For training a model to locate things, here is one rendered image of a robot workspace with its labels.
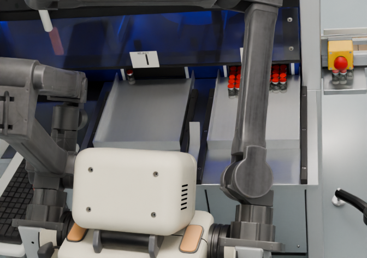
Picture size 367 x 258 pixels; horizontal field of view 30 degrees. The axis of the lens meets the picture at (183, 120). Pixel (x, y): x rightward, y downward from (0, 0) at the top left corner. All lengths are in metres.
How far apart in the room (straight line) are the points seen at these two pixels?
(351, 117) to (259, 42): 2.06
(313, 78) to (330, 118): 1.29
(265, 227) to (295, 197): 1.18
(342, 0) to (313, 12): 2.30
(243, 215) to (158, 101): 0.93
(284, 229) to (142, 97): 0.78
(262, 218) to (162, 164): 0.23
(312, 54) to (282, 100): 0.17
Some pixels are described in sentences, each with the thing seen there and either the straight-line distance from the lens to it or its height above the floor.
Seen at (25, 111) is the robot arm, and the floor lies 1.56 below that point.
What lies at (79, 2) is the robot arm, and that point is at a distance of 1.34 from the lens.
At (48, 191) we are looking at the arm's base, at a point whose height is 1.25.
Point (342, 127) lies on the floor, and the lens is 3.35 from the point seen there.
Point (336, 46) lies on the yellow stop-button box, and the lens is 2.07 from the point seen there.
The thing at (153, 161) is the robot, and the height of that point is 1.39.
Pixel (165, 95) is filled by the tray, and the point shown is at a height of 0.88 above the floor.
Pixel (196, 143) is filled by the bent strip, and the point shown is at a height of 0.89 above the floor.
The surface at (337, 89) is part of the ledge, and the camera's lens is 2.15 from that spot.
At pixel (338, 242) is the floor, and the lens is 2.86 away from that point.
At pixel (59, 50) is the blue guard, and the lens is 2.18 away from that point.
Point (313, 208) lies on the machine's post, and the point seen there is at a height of 0.34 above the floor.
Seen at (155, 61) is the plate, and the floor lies 1.01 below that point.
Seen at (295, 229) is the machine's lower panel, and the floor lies 0.23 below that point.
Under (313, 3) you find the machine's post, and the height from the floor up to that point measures 1.19.
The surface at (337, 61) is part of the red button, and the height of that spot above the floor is 1.01.
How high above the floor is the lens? 2.21
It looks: 40 degrees down
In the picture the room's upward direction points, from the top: 10 degrees counter-clockwise
